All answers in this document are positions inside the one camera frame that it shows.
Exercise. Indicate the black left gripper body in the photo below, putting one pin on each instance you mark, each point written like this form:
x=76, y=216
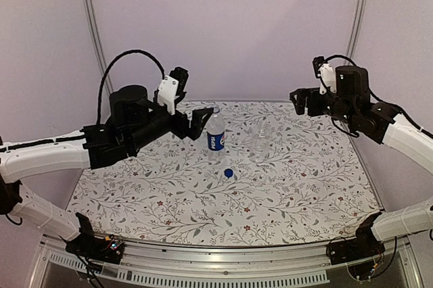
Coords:
x=181, y=129

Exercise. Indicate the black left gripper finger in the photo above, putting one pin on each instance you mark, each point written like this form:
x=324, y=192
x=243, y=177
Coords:
x=179, y=97
x=199, y=119

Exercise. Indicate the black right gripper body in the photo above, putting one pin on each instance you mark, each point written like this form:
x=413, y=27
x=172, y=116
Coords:
x=316, y=109

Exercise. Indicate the Pepsi bottle blue label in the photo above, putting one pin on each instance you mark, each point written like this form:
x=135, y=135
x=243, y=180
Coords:
x=215, y=130

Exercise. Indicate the clear plastic bottle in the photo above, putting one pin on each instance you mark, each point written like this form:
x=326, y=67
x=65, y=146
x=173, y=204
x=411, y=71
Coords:
x=260, y=142

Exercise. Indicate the blue bottle cap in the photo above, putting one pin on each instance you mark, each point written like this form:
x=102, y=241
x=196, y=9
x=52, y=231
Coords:
x=228, y=172

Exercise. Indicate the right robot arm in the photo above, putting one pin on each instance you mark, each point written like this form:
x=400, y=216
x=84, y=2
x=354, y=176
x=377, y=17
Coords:
x=345, y=96

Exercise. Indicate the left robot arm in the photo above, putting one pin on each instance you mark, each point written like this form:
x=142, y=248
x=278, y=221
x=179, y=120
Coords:
x=134, y=122

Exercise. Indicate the floral patterned table mat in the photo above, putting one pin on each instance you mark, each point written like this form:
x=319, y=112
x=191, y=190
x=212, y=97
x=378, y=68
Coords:
x=310, y=188

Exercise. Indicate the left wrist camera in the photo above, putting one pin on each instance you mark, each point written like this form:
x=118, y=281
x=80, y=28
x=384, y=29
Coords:
x=169, y=85

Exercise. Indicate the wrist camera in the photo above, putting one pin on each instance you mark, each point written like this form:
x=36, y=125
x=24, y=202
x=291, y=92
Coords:
x=169, y=85
x=325, y=73

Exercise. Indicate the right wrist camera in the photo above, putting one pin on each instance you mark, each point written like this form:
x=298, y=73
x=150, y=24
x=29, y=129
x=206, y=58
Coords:
x=325, y=73

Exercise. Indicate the right aluminium corner post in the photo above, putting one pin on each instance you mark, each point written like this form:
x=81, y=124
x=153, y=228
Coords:
x=356, y=28

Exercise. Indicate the aluminium corner post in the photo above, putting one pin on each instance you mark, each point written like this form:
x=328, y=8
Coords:
x=356, y=28
x=94, y=35

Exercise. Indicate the left aluminium corner post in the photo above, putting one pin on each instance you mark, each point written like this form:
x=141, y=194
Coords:
x=94, y=35

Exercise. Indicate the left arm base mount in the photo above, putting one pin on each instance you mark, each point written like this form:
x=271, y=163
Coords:
x=109, y=249

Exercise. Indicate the aluminium front rail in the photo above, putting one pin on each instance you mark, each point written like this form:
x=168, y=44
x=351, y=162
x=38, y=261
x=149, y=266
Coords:
x=149, y=264

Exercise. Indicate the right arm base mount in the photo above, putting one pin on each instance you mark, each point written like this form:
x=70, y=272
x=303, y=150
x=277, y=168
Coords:
x=363, y=245

